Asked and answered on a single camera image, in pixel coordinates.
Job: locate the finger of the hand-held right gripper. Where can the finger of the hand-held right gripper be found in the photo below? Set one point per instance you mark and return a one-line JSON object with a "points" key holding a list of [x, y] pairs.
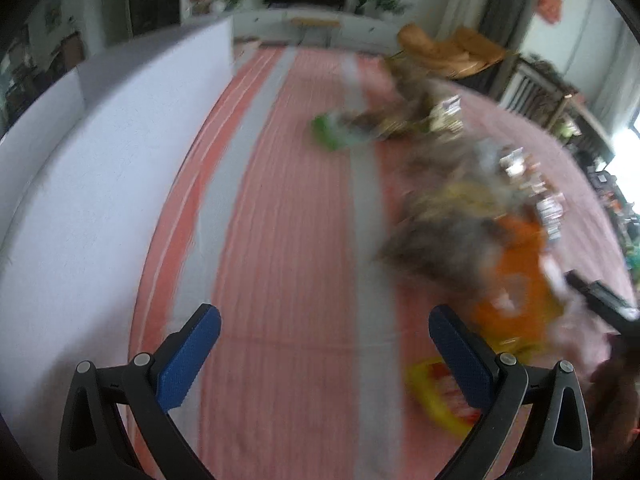
{"points": [[600, 297]]}

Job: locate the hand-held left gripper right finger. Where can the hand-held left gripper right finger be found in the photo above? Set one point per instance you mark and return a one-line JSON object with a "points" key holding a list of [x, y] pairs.
{"points": [[460, 355]]}

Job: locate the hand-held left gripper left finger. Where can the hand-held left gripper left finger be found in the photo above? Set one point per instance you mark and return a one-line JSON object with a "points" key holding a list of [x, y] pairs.
{"points": [[190, 355]]}

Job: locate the yellow snack packet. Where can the yellow snack packet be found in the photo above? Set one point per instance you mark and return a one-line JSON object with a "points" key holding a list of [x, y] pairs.
{"points": [[440, 395]]}

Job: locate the orange striped tablecloth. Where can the orange striped tablecloth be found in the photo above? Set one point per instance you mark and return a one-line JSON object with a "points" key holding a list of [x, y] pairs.
{"points": [[280, 240]]}

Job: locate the cluttered wooden side table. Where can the cluttered wooden side table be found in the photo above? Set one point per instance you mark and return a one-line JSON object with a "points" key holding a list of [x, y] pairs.
{"points": [[582, 125]]}

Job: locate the white board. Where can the white board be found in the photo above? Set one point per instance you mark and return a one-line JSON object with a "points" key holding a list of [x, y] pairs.
{"points": [[75, 210]]}

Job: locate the dark wooden chair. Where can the dark wooden chair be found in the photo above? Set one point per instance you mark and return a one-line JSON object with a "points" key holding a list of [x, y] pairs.
{"points": [[537, 90]]}

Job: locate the orange lounge chair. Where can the orange lounge chair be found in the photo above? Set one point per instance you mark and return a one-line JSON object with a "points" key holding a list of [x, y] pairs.
{"points": [[440, 52]]}

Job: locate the grey curtain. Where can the grey curtain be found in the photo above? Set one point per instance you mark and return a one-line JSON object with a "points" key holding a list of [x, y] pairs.
{"points": [[510, 5]]}

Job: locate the white television cabinet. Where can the white television cabinet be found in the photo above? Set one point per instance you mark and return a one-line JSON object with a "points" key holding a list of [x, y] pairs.
{"points": [[360, 27]]}

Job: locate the small wooden bench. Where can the small wooden bench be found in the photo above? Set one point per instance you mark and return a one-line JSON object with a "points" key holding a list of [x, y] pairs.
{"points": [[315, 22]]}

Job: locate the large leafy potted plant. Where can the large leafy potted plant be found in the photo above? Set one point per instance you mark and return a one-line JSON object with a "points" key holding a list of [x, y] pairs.
{"points": [[390, 2]]}

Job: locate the small potted plant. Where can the small potted plant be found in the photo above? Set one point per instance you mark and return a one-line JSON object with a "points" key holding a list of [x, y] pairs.
{"points": [[361, 2]]}

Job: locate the red wall decoration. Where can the red wall decoration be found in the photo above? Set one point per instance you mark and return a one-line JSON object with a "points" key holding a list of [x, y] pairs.
{"points": [[550, 2]]}

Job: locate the framed wall picture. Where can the framed wall picture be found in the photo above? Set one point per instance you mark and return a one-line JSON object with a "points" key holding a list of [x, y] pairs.
{"points": [[52, 10]]}

